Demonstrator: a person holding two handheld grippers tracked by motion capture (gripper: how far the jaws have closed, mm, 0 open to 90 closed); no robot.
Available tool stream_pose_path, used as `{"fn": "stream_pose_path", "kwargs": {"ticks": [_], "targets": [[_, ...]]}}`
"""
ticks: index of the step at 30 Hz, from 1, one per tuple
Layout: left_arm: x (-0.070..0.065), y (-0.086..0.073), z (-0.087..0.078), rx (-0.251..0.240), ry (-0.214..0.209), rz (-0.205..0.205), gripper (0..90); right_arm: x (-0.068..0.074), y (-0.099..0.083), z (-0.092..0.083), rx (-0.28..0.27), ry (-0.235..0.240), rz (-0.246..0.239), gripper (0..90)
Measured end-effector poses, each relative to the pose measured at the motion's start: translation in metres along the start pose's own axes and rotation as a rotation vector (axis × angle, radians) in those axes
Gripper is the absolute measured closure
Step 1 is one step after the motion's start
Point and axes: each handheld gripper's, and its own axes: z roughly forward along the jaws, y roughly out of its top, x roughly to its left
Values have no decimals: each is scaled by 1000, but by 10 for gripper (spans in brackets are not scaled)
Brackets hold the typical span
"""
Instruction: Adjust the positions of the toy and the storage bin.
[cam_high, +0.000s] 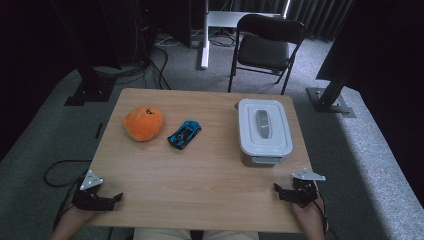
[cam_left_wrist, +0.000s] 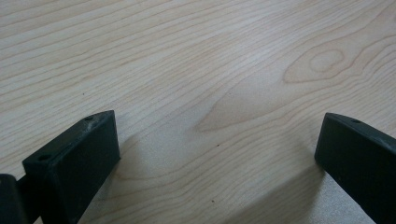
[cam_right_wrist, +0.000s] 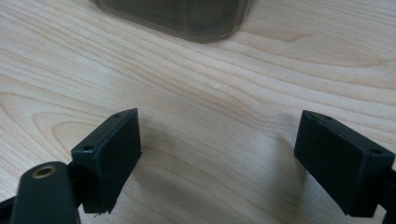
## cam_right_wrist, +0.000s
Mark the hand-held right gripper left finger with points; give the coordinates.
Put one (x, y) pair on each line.
(109, 161)

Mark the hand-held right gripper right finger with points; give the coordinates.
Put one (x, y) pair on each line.
(339, 161)

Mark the grey transparent storage container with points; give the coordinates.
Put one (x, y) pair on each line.
(186, 18)

